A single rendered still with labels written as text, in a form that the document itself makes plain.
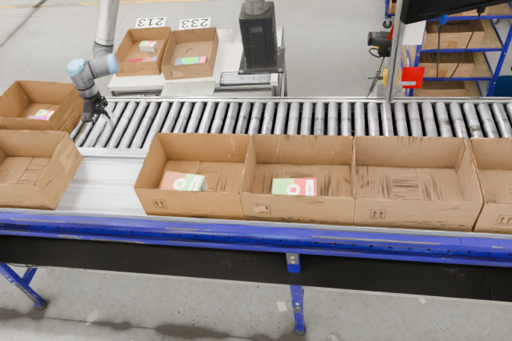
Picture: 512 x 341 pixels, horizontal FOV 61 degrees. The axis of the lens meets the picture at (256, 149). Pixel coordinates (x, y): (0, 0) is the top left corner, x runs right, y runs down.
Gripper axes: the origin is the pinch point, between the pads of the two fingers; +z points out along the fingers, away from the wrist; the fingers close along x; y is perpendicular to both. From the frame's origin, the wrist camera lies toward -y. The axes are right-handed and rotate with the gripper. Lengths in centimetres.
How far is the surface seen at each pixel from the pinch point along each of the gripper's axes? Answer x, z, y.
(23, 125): 37.7, -6.8, -7.3
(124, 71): 6.6, 1.8, 48.4
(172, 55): -17, 4, 69
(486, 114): -186, 5, 17
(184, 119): -38.8, 5.7, 12.1
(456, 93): -189, 39, 75
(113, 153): -19.8, -8.9, -26.6
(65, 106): 19.2, -9.1, 4.8
